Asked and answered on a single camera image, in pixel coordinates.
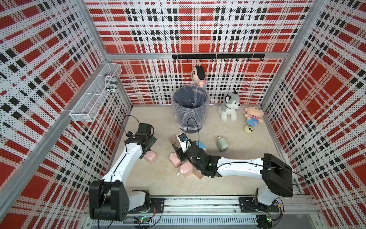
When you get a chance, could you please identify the pink sharpener shavings tray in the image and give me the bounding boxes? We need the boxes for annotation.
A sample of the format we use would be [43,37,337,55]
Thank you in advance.
[193,169,204,179]

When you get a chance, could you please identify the pink pig plush blue shirt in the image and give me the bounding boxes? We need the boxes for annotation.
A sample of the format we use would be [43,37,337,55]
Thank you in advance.
[245,106,264,127]

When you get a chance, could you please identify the dark grey trash bin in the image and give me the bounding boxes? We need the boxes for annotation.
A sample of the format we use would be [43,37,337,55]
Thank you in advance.
[171,85,211,134]

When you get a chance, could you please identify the cream round face ball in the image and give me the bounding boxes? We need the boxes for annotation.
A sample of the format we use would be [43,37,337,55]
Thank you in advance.
[243,125,254,134]

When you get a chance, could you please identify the aluminium front rail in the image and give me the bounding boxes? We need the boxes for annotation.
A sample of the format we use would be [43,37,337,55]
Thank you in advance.
[81,195,326,229]

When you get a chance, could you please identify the clear plastic bin liner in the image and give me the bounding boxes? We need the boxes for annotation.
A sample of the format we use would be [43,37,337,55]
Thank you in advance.
[171,85,211,132]

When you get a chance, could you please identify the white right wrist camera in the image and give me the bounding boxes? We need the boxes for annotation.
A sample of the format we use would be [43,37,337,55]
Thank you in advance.
[176,133,191,153]

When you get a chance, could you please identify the small striped can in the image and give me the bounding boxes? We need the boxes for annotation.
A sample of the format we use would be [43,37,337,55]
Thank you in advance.
[105,73,117,93]

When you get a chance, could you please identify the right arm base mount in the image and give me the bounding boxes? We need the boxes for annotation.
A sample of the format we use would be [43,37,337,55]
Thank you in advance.
[239,197,280,213]

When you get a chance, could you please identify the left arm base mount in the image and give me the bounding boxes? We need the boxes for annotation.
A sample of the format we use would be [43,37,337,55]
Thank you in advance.
[129,198,165,214]

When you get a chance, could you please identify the green pencil sharpener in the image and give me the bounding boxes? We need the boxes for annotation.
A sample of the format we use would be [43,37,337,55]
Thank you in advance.
[216,136,229,152]

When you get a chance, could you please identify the hanging boy doll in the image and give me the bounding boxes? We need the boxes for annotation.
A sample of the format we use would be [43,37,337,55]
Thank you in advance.
[191,66,207,89]

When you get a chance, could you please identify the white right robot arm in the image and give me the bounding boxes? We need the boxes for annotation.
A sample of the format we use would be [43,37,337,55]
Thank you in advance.
[172,142,293,206]

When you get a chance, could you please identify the white wire mesh shelf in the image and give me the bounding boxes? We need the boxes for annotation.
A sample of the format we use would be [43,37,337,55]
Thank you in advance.
[70,63,122,122]

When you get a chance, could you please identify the grey white husky plush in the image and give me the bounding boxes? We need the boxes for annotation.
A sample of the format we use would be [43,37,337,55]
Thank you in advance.
[218,91,241,121]

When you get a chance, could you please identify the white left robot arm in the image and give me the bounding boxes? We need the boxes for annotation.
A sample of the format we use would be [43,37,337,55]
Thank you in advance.
[89,123,156,221]

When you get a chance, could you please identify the black hook rail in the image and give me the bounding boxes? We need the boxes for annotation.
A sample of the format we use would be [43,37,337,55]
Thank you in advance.
[172,53,266,60]

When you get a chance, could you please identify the pink pencil sharpener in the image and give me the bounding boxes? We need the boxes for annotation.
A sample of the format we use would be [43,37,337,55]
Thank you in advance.
[176,161,194,177]
[144,151,157,164]
[169,153,182,168]

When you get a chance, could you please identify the bright blue pencil sharpener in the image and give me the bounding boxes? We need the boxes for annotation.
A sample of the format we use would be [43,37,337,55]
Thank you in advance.
[196,142,207,152]

